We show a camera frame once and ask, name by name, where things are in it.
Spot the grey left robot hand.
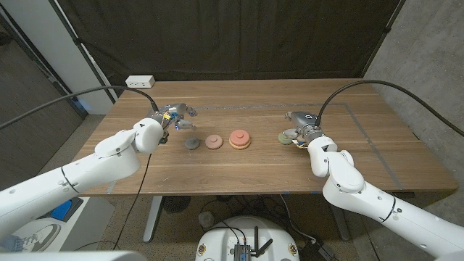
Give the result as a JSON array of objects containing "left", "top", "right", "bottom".
[{"left": 146, "top": 102, "right": 199, "bottom": 144}]

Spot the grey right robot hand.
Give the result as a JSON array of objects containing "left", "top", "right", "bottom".
[{"left": 283, "top": 110, "right": 326, "bottom": 146}]

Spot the coral red disk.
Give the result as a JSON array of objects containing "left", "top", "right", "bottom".
[{"left": 229, "top": 129, "right": 251, "bottom": 146}]

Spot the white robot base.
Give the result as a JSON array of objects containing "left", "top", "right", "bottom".
[{"left": 195, "top": 216, "right": 300, "bottom": 261}]

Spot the white power strip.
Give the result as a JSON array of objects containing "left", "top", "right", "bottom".
[{"left": 125, "top": 75, "right": 156, "bottom": 89}]

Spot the dusty pink disk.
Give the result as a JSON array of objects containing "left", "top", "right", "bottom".
[{"left": 204, "top": 134, "right": 224, "bottom": 150}]

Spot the large orange disk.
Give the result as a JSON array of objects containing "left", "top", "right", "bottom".
[{"left": 228, "top": 140, "right": 252, "bottom": 151}]

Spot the round black table foot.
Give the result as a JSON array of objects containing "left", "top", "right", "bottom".
[{"left": 162, "top": 195, "right": 191, "bottom": 214}]

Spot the black backdrop curtain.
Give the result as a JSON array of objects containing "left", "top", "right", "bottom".
[{"left": 50, "top": 0, "right": 406, "bottom": 98}]

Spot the grey table leg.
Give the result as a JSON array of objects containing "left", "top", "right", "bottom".
[{"left": 326, "top": 194, "right": 351, "bottom": 242}]

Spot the white table leg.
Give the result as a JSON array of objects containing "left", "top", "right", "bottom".
[{"left": 143, "top": 195, "right": 164, "bottom": 244}]

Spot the round grey floor object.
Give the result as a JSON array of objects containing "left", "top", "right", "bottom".
[{"left": 198, "top": 212, "right": 215, "bottom": 229}]

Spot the black backdrop stand pole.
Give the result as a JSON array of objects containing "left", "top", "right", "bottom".
[
  {"left": 48, "top": 0, "right": 119, "bottom": 104},
  {"left": 361, "top": 0, "right": 406, "bottom": 78}
]

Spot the black power adapter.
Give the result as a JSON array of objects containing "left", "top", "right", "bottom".
[{"left": 300, "top": 239, "right": 336, "bottom": 261}]

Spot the grey radio box with antennas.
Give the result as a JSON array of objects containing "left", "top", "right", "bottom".
[{"left": 233, "top": 226, "right": 273, "bottom": 261}]

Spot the blue foot pedal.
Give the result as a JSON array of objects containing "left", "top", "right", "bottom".
[{"left": 46, "top": 197, "right": 85, "bottom": 222}]

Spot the white sneaker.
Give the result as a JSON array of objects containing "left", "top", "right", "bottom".
[{"left": 20, "top": 223, "right": 62, "bottom": 252}]

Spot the person's leg in jeans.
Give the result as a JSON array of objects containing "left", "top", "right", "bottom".
[{"left": 0, "top": 235, "right": 23, "bottom": 252}]

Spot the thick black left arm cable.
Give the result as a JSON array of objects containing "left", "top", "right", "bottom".
[{"left": 0, "top": 85, "right": 160, "bottom": 131}]

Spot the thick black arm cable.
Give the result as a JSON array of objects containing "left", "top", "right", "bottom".
[
  {"left": 314, "top": 80, "right": 464, "bottom": 138},
  {"left": 0, "top": 85, "right": 160, "bottom": 131}
]

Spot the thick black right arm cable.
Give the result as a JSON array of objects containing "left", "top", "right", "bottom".
[{"left": 314, "top": 80, "right": 464, "bottom": 138}]

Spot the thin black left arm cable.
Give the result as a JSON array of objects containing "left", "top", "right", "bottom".
[{"left": 112, "top": 154, "right": 153, "bottom": 251}]

